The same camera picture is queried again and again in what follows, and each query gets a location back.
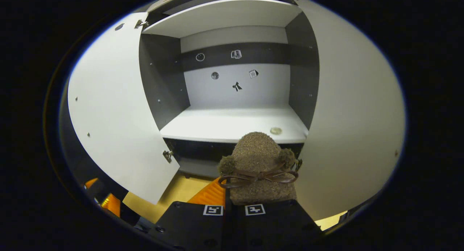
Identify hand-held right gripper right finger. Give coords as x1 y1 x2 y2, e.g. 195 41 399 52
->
232 200 323 251

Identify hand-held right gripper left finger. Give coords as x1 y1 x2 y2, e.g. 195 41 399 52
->
154 177 227 251

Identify brown fuzzy shoe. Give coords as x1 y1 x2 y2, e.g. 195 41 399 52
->
218 131 299 205

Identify white cabinet door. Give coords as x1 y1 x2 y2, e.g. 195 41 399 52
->
68 12 181 205
290 0 406 221

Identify white shoe cabinet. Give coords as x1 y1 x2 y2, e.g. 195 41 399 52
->
140 0 319 179

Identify white cabinet shelf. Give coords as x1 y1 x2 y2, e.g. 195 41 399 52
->
142 0 303 38
159 105 309 144

